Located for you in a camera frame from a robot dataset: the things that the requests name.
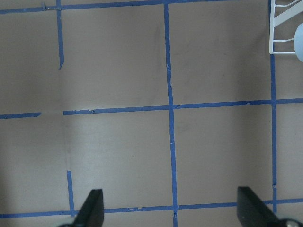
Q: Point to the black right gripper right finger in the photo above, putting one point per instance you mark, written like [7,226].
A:
[252,211]

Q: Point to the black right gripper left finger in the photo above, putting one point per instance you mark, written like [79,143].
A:
[91,213]

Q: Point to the white wire cup rack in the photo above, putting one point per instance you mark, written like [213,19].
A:
[286,28]

